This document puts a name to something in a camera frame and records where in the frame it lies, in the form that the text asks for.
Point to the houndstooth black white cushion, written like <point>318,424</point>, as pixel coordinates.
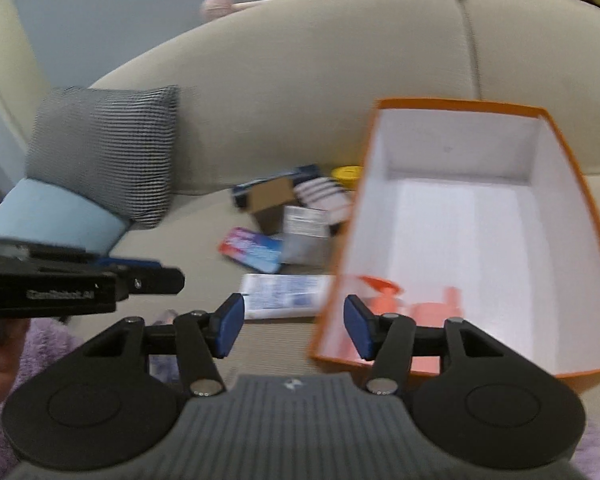
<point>113,147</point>

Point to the orange cardboard box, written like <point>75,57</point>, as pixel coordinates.
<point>478,209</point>

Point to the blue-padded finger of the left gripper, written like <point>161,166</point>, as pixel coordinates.
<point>110,262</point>
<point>148,280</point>

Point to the beige fabric sofa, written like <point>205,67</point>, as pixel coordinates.
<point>293,82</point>

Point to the clear plastic silver packet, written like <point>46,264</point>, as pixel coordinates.
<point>306,237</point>

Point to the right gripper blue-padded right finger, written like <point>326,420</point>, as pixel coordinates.
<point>386,340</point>

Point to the red blue flat packet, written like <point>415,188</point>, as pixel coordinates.
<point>253,249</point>

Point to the yellow tape measure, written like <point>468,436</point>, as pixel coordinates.
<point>348,176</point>

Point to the pink plush toy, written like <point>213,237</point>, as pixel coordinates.
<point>211,10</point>

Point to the white tube with barcode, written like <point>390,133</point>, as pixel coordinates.
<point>275,296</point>

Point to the brown cardboard small box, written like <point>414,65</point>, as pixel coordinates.
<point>266,203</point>

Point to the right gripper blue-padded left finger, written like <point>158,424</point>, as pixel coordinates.
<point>203,337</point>

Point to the plaid striped box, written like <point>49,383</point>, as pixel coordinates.
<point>325,194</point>

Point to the light blue cushion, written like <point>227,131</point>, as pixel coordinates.
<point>38,212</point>

